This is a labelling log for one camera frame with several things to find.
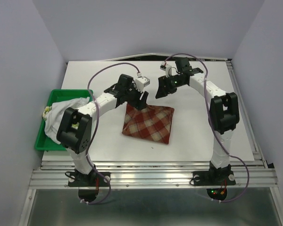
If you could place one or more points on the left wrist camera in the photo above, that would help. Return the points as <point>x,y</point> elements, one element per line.
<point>141,82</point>

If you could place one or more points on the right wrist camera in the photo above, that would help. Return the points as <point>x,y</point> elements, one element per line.
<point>167,69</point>

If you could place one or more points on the green plastic tray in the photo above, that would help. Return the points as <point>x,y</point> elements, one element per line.
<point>59,100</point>

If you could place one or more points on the yellow floral skirt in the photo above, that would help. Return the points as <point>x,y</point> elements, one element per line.
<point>47,113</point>

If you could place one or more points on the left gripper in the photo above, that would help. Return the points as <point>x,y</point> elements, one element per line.
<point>142,103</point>

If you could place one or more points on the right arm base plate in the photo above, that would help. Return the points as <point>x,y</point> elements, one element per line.
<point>204,178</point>

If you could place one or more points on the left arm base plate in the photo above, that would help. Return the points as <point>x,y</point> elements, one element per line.
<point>77,179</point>

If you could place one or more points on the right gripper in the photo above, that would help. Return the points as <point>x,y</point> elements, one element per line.
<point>163,87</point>

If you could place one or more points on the aluminium rail frame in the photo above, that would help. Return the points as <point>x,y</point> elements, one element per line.
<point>162,172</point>

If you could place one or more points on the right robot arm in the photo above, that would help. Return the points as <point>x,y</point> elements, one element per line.
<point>223,117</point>

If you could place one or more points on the white skirt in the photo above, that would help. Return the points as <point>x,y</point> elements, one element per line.
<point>58,108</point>

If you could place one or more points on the red plaid skirt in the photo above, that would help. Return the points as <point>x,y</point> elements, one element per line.
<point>152,123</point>

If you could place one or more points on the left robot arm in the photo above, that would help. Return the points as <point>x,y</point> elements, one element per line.
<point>75,130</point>

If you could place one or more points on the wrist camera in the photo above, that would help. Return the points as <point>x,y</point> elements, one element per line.
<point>141,82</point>
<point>167,69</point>

